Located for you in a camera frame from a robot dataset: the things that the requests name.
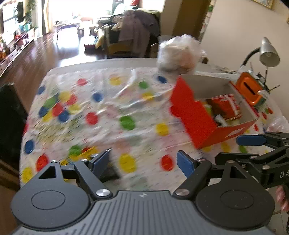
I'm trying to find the red noodle snack bag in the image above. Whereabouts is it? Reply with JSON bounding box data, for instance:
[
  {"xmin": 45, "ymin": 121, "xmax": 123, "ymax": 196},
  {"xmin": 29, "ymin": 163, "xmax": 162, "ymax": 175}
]
[{"xmin": 207, "ymin": 93, "xmax": 241, "ymax": 120}]

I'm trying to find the red cardboard box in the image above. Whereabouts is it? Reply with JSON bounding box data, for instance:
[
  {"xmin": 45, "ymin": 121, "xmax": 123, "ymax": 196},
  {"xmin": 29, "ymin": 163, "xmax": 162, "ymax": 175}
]
[{"xmin": 171, "ymin": 74, "xmax": 259, "ymax": 149}]

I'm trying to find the yellow snack packet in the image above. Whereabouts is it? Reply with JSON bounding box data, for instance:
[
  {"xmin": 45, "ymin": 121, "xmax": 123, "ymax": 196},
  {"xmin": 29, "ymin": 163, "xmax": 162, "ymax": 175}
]
[{"xmin": 60, "ymin": 145, "xmax": 99, "ymax": 165}]

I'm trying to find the person's right hand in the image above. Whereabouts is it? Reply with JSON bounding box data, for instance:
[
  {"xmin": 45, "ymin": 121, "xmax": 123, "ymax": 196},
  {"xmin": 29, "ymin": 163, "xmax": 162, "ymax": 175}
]
[{"xmin": 276, "ymin": 185, "xmax": 289, "ymax": 212}]

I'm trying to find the orange green box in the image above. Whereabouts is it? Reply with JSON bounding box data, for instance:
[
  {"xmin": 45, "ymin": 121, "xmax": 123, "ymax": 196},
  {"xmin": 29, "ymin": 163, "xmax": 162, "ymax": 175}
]
[{"xmin": 235, "ymin": 71, "xmax": 269, "ymax": 108}]

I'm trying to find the colourful birthday plastic tablecloth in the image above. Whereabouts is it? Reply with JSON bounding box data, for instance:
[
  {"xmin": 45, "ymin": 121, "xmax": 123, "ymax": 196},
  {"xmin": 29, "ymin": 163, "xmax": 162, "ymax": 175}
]
[{"xmin": 20, "ymin": 67, "xmax": 288, "ymax": 191}]

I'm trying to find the silver desk lamp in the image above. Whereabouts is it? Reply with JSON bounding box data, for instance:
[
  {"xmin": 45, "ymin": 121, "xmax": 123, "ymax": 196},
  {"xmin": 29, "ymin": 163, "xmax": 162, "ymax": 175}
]
[{"xmin": 241, "ymin": 37, "xmax": 280, "ymax": 68}]

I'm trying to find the wooden chair with black jacket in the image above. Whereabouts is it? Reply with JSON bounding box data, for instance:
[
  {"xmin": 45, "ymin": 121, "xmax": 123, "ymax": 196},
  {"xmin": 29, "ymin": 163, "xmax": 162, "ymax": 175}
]
[{"xmin": 1, "ymin": 83, "xmax": 27, "ymax": 191}]

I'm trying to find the clear bag of food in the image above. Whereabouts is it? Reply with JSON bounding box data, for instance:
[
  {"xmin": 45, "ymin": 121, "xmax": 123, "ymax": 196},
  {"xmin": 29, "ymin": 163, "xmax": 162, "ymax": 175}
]
[{"xmin": 157, "ymin": 34, "xmax": 207, "ymax": 74}]

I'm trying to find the chair piled with clothes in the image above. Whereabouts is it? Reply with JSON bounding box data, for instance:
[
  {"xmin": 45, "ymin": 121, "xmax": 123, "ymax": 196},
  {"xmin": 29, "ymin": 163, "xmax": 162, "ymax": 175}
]
[{"xmin": 95, "ymin": 8, "xmax": 161, "ymax": 58}]

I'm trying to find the long wooden tv console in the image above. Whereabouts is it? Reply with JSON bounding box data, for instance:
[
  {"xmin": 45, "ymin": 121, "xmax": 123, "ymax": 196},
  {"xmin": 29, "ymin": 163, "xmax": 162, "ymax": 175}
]
[{"xmin": 0, "ymin": 29, "xmax": 35, "ymax": 76}]

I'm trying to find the low coffee table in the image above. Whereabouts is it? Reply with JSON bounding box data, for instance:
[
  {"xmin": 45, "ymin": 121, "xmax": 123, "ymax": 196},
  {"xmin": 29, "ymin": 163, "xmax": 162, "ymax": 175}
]
[{"xmin": 54, "ymin": 21, "xmax": 84, "ymax": 41}]

